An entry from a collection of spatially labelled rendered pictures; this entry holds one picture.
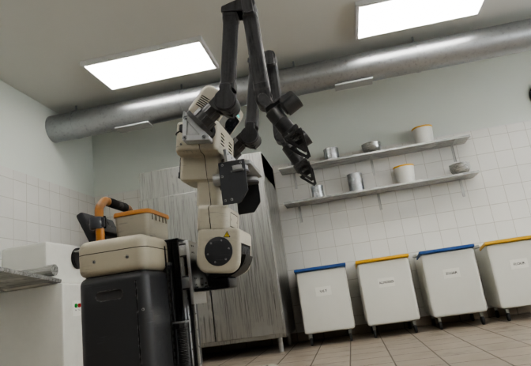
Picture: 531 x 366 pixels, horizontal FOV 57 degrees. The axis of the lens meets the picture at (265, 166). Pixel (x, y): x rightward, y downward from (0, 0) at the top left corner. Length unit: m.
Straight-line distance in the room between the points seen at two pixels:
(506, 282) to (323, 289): 1.77
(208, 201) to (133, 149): 4.87
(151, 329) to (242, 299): 3.37
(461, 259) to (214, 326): 2.56
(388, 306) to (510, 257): 1.28
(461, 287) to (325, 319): 1.37
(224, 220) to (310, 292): 3.46
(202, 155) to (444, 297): 3.77
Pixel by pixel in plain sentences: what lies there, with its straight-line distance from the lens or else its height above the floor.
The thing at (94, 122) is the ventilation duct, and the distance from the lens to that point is 5.81.
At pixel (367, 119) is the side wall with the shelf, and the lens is 6.16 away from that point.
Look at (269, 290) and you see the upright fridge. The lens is 4.97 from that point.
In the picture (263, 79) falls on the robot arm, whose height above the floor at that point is 1.29.
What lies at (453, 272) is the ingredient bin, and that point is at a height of 0.53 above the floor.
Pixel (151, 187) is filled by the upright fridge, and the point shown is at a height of 1.86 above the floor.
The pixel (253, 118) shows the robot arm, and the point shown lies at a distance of 2.17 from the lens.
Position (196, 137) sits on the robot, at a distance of 1.74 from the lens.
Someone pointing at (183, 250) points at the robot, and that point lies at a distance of 1.87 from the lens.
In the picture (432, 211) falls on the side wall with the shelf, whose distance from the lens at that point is 5.96.
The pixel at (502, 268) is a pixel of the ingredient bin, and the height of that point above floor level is 0.50.
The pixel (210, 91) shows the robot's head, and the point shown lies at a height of 1.35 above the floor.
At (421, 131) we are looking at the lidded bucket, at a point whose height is 2.12.
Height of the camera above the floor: 0.55
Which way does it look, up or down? 15 degrees up
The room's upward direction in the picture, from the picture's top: 8 degrees counter-clockwise
